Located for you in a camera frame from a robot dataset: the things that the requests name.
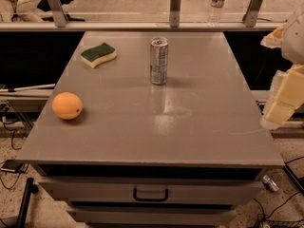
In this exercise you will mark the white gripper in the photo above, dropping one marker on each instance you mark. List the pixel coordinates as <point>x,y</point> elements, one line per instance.
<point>294,42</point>

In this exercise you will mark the silver redbull can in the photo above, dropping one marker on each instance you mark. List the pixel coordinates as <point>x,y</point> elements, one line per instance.
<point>158,60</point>

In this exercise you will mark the silver can on floor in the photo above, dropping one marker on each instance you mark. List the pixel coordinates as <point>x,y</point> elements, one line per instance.
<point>270,184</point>

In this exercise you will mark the clear plastic water bottle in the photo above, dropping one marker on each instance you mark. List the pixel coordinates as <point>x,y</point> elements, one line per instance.
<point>215,12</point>

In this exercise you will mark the grey drawer cabinet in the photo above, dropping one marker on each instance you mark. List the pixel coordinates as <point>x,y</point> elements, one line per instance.
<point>198,136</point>

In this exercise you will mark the green and yellow sponge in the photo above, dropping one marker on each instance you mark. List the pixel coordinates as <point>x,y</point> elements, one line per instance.
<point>97,55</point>

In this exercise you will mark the orange fruit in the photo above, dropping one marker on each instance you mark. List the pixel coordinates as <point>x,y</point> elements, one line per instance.
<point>67,106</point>

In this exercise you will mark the white rod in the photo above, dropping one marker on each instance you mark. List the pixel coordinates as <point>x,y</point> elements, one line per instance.
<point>25,88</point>

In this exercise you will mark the person in white clothes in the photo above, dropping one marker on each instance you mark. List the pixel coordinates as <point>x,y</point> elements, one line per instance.
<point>25,10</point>

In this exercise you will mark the black drawer handle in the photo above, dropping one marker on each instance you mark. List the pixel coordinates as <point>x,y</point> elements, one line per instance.
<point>150,196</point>

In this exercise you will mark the metal railing frame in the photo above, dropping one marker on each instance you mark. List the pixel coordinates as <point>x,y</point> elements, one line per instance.
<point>157,15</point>

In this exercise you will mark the black stand post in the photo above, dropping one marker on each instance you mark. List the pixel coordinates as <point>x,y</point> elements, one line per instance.
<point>30,188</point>

